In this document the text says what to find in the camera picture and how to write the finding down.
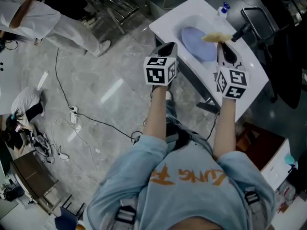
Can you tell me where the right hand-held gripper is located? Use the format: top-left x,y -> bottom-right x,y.
214,41 -> 250,101

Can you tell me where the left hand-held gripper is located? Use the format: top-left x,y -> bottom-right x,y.
143,43 -> 178,86

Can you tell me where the yellow loofah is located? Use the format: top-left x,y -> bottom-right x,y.
201,32 -> 233,43

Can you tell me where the big blue plate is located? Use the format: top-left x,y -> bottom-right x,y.
181,26 -> 218,62

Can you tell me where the person's left forearm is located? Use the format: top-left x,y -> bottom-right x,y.
142,84 -> 174,143

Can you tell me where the person's right forearm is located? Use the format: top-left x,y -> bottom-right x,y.
213,96 -> 237,161

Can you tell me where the black faucet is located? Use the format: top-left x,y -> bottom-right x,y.
231,22 -> 252,43

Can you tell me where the white sink basin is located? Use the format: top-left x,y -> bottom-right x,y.
148,0 -> 270,124

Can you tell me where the white pump bottle blue top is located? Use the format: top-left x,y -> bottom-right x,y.
214,1 -> 231,23

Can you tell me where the black mesh office chair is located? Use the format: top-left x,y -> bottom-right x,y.
260,0 -> 307,110

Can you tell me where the open cardboard box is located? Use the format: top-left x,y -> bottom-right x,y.
236,121 -> 298,191

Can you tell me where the teal plastic item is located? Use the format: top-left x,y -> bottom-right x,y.
284,153 -> 298,174

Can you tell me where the person's light blue shirt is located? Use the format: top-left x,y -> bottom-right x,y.
83,133 -> 276,230

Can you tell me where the grey chest harness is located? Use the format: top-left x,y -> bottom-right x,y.
114,185 -> 262,230

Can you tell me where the brown wooden bench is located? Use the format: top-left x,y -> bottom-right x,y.
12,152 -> 59,216

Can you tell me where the blue chair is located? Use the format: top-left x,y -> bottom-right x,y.
54,201 -> 85,230

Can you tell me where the black chair with chrome frame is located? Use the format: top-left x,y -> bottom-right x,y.
241,6 -> 279,103

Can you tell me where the black floor cable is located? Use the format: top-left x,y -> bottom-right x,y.
55,47 -> 135,140

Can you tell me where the white floor cable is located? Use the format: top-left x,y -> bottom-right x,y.
51,117 -> 97,172

